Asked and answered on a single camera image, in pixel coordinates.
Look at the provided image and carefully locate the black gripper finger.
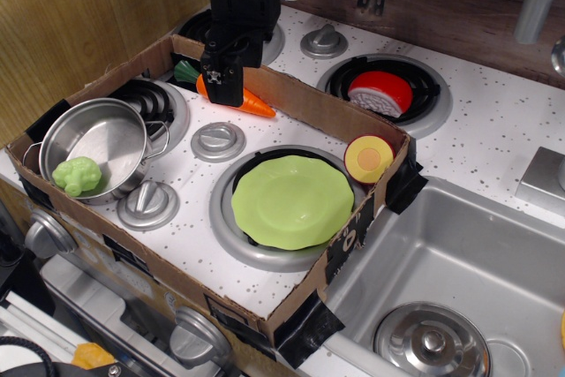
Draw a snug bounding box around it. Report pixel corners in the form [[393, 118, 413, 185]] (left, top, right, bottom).
[[200, 50, 244, 107]]

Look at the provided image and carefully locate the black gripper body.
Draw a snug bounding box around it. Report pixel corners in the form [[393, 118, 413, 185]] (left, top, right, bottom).
[[205, 0, 281, 68]]

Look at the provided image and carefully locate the orange toy carrot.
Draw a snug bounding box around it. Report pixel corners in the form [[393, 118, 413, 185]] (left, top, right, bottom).
[[174, 60, 276, 118]]

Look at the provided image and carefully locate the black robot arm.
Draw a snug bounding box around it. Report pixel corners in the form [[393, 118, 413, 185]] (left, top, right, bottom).
[[200, 0, 281, 107]]

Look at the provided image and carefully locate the light green plastic plate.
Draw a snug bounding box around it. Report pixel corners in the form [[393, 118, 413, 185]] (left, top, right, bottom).
[[231, 155, 355, 251]]

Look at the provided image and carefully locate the back left black burner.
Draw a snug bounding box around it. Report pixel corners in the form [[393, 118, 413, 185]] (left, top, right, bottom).
[[172, 9, 285, 65]]

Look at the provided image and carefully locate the black burner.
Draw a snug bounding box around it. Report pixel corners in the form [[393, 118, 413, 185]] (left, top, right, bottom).
[[317, 54, 453, 139], [172, 9, 285, 65], [109, 78, 190, 153]]

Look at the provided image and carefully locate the silver stove knob middle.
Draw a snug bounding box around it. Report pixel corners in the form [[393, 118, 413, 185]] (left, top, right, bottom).
[[191, 122, 246, 163]]

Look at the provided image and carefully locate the silver stove knob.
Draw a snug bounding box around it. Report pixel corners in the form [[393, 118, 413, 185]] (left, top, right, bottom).
[[117, 180, 180, 231], [191, 122, 246, 163], [300, 24, 349, 59]]

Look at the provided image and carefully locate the front left black burner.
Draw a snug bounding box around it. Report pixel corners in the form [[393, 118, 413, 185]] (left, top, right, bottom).
[[109, 78, 190, 153]]

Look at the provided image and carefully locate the silver stove knob back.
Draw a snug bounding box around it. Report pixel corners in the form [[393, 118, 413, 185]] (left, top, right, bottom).
[[300, 24, 349, 59]]

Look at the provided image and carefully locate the small steel pot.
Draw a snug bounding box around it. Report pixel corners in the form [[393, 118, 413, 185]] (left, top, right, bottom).
[[23, 97, 170, 205]]

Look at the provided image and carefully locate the silver stove knob front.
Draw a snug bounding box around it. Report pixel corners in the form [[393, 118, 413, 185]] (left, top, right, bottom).
[[117, 180, 180, 231]]

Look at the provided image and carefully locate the red toy cheese wedge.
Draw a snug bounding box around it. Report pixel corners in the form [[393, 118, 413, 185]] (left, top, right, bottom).
[[347, 71, 414, 118]]

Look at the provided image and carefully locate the yellow red toy fruit half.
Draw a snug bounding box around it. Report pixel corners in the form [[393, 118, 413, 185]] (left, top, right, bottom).
[[343, 135, 396, 185]]

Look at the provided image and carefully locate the green toy broccoli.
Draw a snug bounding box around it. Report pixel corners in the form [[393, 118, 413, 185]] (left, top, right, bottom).
[[51, 156, 102, 197]]

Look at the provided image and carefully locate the brown cardboard fence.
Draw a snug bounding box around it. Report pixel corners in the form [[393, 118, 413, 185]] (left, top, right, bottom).
[[4, 34, 428, 370]]

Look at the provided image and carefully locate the back right black burner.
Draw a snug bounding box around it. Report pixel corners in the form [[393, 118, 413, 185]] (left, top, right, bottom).
[[317, 54, 453, 139]]

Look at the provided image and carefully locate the silver oven knob left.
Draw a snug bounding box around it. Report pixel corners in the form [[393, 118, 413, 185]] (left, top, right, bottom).
[[25, 208, 78, 259]]

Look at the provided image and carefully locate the silver oven knob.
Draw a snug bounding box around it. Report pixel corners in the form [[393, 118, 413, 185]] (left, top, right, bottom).
[[169, 306, 231, 369], [25, 208, 78, 259]]

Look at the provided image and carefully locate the silver oven knob right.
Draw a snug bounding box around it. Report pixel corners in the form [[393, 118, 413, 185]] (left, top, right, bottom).
[[169, 306, 231, 369]]

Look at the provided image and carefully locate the silver faucet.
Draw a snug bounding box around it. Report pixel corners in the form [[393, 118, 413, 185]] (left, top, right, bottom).
[[513, 0, 564, 87]]

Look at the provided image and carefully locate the yellow object bottom left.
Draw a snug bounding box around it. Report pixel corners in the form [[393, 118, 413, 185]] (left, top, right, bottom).
[[71, 343, 116, 370]]

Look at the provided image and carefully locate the steel pot lid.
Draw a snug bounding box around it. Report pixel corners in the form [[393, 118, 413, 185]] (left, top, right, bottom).
[[373, 302, 492, 376]]

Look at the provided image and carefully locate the steel sink basin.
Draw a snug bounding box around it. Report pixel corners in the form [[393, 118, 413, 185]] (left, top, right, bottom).
[[326, 178, 564, 376]]

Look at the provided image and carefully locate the black cable bottom left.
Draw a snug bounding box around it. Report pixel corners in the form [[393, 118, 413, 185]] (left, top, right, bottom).
[[0, 336, 57, 377]]

